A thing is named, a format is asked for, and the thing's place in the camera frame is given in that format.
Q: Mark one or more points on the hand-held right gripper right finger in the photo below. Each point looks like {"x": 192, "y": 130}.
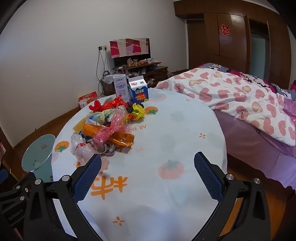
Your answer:
{"x": 208, "y": 178}

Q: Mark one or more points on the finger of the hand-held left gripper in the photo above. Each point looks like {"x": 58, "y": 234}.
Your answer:
{"x": 3, "y": 175}
{"x": 19, "y": 187}

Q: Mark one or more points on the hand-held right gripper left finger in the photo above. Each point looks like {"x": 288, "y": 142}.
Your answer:
{"x": 87, "y": 178}

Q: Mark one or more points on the light blue bin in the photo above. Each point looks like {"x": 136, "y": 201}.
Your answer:
{"x": 39, "y": 148}

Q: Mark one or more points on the black mesh net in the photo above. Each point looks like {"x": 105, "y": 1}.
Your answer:
{"x": 130, "y": 109}

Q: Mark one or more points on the clear plastic bag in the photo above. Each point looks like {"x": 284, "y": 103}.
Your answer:
{"x": 81, "y": 150}

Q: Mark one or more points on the orange snack packet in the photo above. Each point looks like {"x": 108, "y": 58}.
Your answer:
{"x": 92, "y": 129}

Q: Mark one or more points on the pink plastic bag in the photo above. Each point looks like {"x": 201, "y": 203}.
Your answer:
{"x": 108, "y": 132}

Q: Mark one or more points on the purple bed sheet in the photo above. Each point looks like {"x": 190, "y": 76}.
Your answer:
{"x": 254, "y": 157}

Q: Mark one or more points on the yellow flat packet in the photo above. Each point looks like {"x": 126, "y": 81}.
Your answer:
{"x": 78, "y": 126}

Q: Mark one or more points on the orange striped wrapper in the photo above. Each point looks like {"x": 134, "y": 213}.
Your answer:
{"x": 123, "y": 139}

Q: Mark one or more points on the white fruit print tablecloth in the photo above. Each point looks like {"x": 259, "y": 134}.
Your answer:
{"x": 161, "y": 139}

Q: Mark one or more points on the orange cardboard box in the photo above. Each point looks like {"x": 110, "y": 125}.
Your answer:
{"x": 89, "y": 96}

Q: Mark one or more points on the yellow plastic bag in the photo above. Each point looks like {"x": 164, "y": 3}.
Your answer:
{"x": 140, "y": 112}

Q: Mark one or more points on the tall white milk carton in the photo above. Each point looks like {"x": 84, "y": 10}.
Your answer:
{"x": 121, "y": 89}

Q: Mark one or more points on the blue milk carton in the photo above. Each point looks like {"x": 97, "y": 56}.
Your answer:
{"x": 138, "y": 92}

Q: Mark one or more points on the white flat box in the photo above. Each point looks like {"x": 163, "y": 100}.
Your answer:
{"x": 108, "y": 78}

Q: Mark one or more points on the wooden television cabinet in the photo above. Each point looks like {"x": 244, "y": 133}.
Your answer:
{"x": 157, "y": 74}

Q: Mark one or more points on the black television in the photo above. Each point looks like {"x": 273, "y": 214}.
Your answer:
{"x": 131, "y": 60}

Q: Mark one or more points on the white mug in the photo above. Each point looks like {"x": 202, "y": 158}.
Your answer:
{"x": 149, "y": 61}

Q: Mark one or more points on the brown wooden wardrobe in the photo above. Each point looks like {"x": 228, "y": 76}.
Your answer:
{"x": 208, "y": 34}

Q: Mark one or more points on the red paper cutout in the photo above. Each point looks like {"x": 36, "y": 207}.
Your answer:
{"x": 225, "y": 30}

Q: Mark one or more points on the wall socket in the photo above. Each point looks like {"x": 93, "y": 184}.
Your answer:
{"x": 103, "y": 48}

